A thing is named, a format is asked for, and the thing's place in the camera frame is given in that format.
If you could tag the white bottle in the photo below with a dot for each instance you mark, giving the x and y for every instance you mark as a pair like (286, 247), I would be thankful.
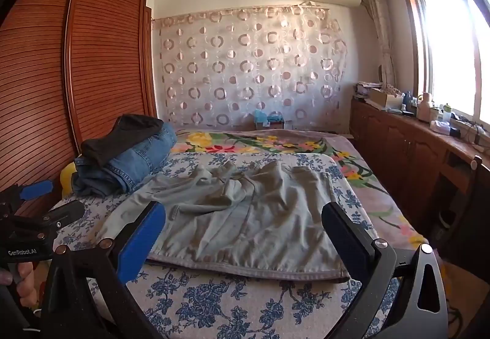
(424, 107)

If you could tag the circle-patterned sheer curtain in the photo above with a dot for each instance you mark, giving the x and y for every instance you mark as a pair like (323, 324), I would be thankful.
(249, 67)

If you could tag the wooden-framed window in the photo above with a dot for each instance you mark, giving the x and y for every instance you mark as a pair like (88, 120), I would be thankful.
(448, 48)

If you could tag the folded blue jeans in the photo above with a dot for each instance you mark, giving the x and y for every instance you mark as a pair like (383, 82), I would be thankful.
(134, 163)

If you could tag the blue plastic bag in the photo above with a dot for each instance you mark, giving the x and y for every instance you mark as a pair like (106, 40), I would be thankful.
(260, 116)

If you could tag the floral window drape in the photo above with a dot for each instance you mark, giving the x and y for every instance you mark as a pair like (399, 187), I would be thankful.
(382, 37)

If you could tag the white plastic container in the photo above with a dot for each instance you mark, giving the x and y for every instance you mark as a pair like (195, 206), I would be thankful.
(440, 126)

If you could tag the person's left hand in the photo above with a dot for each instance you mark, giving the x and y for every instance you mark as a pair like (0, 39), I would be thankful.
(25, 274)

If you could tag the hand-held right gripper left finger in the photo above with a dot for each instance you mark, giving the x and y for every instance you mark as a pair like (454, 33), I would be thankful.
(139, 243)

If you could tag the folded dark grey pants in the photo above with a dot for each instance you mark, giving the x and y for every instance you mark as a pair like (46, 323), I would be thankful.
(122, 132)

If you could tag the grey-green pants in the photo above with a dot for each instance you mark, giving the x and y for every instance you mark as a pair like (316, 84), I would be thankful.
(237, 216)

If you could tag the wooden slatted wardrobe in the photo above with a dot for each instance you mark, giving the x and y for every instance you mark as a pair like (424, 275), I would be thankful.
(107, 56)

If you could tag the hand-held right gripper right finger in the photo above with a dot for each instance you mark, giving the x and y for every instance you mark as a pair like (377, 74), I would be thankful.
(342, 237)

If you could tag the open cardboard box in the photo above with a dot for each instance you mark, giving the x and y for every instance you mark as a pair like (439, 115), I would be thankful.
(384, 99)

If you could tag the stack of papers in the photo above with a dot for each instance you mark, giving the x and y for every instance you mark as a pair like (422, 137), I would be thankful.
(367, 90)

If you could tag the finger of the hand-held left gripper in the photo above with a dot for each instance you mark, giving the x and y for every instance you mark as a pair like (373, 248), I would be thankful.
(37, 190)
(67, 211)

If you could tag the yellow plush toy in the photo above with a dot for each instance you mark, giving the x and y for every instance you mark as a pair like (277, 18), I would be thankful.
(67, 178)

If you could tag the long wooden cabinet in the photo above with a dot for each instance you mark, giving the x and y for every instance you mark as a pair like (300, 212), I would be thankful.
(386, 140)

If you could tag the blue floral bed cover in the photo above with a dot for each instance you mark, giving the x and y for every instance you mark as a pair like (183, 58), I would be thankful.
(229, 308)

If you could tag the blue bottle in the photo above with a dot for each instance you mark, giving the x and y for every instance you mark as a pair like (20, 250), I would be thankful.
(407, 101)

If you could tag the pink floral blanket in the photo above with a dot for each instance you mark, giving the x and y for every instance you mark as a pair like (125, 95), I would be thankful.
(268, 144)

